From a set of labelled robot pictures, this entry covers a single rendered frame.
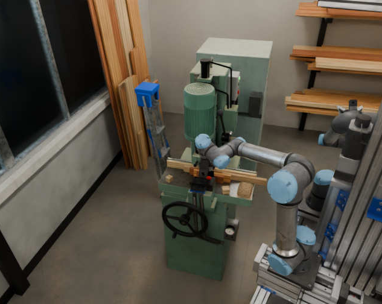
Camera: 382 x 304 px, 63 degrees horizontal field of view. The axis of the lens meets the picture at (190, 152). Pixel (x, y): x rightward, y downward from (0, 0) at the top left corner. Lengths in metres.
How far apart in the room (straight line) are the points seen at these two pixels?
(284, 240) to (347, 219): 0.36
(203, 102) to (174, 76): 2.77
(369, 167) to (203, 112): 0.85
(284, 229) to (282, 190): 0.22
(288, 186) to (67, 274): 2.07
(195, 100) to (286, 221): 0.78
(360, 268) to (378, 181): 0.54
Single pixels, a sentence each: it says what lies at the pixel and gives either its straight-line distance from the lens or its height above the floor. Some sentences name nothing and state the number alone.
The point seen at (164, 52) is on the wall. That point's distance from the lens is 4.40.
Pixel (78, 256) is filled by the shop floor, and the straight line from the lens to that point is 2.94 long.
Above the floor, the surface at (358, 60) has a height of 1.13.
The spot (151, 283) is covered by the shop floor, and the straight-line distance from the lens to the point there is 2.64.
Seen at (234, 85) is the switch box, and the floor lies 1.42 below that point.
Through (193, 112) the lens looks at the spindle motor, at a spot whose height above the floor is 1.40.
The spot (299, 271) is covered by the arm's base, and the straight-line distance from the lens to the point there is 1.73.
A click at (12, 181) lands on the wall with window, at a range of 2.46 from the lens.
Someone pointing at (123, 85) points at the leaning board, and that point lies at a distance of 3.22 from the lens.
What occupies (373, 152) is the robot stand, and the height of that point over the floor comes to 1.49.
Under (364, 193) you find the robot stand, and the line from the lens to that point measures 1.56.
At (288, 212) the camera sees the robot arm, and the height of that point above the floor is 1.29.
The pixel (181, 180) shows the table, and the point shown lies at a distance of 2.04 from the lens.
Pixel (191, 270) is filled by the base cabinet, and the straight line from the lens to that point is 2.63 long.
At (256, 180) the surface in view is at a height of 0.93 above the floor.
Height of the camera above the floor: 2.22
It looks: 35 degrees down
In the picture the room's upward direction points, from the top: 1 degrees counter-clockwise
